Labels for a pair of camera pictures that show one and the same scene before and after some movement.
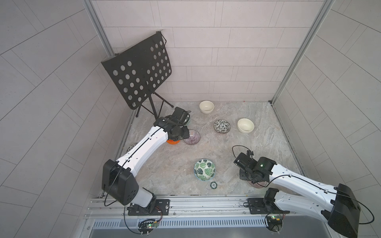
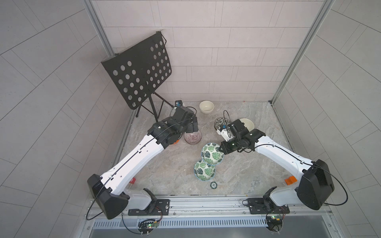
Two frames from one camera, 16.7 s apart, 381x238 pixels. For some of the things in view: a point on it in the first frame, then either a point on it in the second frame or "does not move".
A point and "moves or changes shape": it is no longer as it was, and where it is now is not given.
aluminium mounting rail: x=185 y=207 does not move
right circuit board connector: x=274 y=223 does not move
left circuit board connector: x=147 y=226 does not move
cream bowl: x=245 y=125 does not move
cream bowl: x=206 y=106 does not move
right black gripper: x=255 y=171 to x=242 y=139
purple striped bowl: x=260 y=185 to x=193 y=138
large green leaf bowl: x=204 y=169 does not move
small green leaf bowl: x=189 y=122 moves or changes shape
